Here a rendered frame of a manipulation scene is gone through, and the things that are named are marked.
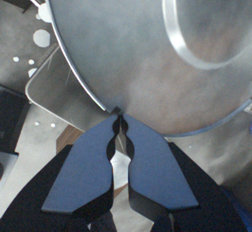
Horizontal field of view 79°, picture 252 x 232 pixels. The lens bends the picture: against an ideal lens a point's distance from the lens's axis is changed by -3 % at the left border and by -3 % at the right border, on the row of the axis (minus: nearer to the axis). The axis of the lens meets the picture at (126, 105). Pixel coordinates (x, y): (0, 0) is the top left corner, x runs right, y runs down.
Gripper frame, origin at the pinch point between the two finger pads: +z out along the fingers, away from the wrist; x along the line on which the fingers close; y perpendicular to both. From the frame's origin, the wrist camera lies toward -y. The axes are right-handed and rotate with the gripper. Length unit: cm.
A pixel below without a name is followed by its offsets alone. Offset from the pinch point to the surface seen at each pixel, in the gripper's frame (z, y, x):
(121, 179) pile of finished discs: 45, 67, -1
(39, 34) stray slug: 11.9, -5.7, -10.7
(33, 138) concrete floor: 66, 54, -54
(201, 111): 4.6, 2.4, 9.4
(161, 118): 2.8, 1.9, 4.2
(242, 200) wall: 128, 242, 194
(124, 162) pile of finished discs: 45, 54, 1
